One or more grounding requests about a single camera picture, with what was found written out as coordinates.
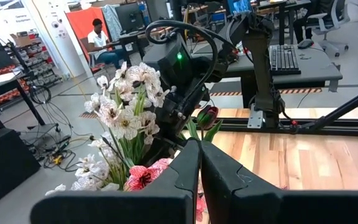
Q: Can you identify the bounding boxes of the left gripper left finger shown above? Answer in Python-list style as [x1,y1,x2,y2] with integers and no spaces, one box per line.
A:
[29,139,201,224]

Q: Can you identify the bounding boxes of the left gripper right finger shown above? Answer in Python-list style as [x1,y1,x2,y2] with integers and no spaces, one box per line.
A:
[201,141,358,224]

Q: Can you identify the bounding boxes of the pink artificial flower bunch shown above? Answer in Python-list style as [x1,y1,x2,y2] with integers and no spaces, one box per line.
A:
[123,157,208,222]

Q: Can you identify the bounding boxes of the white artificial flower bunch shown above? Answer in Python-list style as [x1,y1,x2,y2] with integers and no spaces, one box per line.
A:
[45,154,121,197]
[84,61,171,166]
[87,130,121,162]

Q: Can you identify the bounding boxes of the dark red artificial tulip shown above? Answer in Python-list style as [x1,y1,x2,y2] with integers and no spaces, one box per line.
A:
[185,105,223,143]

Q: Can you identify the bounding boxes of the black desk monitor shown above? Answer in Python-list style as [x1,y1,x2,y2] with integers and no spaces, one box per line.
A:
[115,2,146,32]

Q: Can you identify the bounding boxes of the person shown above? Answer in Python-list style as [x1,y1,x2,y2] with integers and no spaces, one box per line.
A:
[87,18,127,68]

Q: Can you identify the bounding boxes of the blue lit screen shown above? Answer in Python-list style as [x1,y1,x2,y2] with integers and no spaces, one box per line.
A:
[228,0,253,16]

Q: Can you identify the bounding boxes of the black keyboard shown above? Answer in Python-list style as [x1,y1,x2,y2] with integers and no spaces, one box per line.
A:
[268,44,302,76]

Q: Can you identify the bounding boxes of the white pillar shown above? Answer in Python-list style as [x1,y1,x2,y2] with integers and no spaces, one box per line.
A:
[32,0,86,78]

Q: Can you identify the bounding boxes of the large black cabinet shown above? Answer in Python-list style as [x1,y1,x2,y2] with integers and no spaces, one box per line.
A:
[0,127,42,210]

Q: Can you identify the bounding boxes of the shelf rack with bins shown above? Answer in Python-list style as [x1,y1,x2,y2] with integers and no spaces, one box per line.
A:
[7,29,64,91]

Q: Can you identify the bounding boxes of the black computer mouse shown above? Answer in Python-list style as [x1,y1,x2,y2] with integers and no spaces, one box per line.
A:
[296,39,315,50]

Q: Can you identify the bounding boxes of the grey desk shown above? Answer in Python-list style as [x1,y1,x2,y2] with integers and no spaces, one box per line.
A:
[194,42,344,108]

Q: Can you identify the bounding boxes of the grey office chair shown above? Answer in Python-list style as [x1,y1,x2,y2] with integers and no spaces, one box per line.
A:
[306,0,351,58]

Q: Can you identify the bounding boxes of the yellow plug with cable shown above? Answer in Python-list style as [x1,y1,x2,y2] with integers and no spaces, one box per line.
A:
[50,154,65,166]

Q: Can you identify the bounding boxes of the black floor cable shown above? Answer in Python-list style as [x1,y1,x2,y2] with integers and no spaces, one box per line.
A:
[26,85,96,172]

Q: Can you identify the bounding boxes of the orange partition wall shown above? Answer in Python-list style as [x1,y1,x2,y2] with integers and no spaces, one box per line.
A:
[66,6,111,63]

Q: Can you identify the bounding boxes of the black metal table frame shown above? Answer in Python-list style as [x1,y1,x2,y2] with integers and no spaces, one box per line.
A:
[194,116,358,138]

